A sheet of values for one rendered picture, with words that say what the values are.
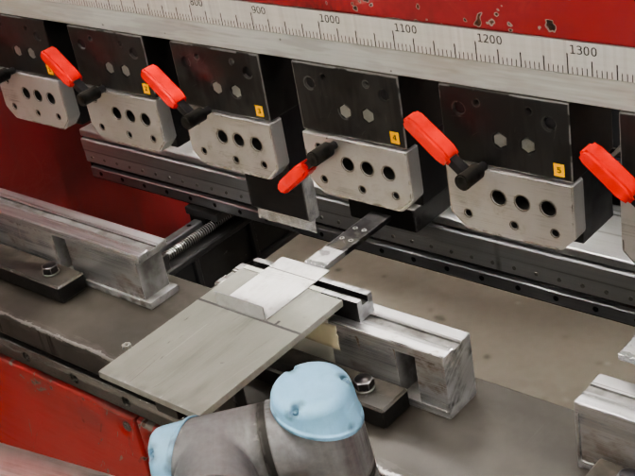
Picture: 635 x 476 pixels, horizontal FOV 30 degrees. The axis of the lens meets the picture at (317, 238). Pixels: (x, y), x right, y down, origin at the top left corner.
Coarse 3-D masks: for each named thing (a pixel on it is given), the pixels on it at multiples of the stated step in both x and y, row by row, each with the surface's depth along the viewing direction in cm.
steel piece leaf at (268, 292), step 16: (272, 272) 159; (240, 288) 157; (256, 288) 156; (272, 288) 156; (288, 288) 155; (304, 288) 154; (224, 304) 154; (240, 304) 151; (256, 304) 149; (272, 304) 152
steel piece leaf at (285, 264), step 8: (272, 264) 161; (280, 264) 161; (288, 264) 160; (296, 264) 160; (304, 264) 160; (288, 272) 159; (296, 272) 158; (304, 272) 158; (312, 272) 158; (320, 272) 157; (328, 272) 157
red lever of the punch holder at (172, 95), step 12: (144, 72) 144; (156, 72) 145; (156, 84) 144; (168, 84) 144; (168, 96) 144; (180, 96) 144; (180, 108) 144; (192, 108) 144; (204, 108) 145; (192, 120) 143; (204, 120) 145
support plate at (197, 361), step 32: (224, 288) 158; (192, 320) 152; (224, 320) 151; (256, 320) 150; (288, 320) 149; (320, 320) 148; (128, 352) 148; (160, 352) 147; (192, 352) 146; (224, 352) 145; (256, 352) 144; (128, 384) 142; (160, 384) 141; (192, 384) 140; (224, 384) 139
